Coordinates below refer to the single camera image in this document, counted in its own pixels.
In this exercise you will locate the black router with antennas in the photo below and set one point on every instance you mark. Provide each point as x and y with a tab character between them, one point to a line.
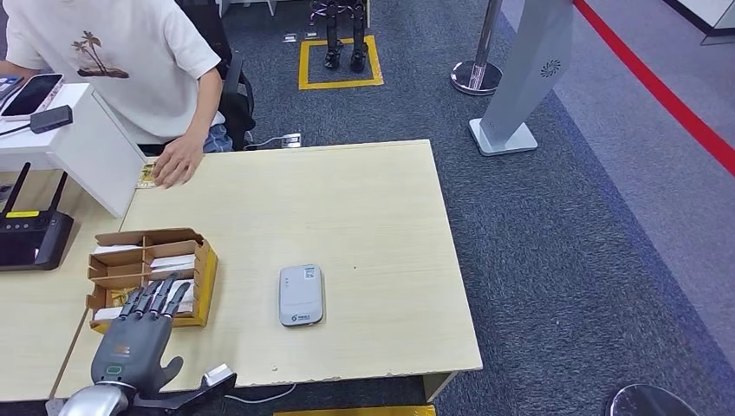
29	241

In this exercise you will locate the round dark disc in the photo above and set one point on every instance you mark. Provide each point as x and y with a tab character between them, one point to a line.
649	405

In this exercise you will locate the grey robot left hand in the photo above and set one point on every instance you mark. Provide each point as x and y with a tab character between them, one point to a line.
129	350

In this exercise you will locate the white power strip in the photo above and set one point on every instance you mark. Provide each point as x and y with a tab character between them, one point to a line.
291	140

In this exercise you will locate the white platform with dark edge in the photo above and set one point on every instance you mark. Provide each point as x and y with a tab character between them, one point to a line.
718	11

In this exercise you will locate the person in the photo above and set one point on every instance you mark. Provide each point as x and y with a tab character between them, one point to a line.
115	34

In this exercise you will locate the chrome stanchion post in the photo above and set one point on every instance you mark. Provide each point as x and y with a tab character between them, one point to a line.
476	77

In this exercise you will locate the black office chair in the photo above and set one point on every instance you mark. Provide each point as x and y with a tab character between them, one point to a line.
238	109

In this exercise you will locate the white table frame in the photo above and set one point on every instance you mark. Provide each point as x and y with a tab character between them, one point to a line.
271	7

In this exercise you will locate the black smartphone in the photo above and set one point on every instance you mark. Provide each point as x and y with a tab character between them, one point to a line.
31	94

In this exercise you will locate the white desk riser box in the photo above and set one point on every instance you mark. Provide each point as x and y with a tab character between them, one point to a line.
86	149

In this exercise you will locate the red floor tape line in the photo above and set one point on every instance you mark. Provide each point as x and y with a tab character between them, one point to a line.
660	94

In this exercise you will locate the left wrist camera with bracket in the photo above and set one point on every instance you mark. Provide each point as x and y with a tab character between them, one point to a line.
195	393

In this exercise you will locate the cardboard key card box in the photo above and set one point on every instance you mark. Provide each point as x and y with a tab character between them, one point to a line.
204	270

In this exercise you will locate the black humanoid robot legs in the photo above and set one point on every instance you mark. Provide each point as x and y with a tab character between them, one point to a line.
357	34

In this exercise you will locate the grey kiosk stand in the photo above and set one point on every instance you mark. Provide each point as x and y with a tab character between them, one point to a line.
528	69

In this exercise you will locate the black power bank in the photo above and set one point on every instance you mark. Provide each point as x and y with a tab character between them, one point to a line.
52	119

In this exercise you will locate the person's left forearm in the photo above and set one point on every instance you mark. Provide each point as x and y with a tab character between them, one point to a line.
204	117

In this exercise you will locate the person's left hand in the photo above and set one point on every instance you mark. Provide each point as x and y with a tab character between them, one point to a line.
181	163

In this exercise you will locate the yellow floor tape square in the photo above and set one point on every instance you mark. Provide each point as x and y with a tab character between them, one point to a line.
339	84

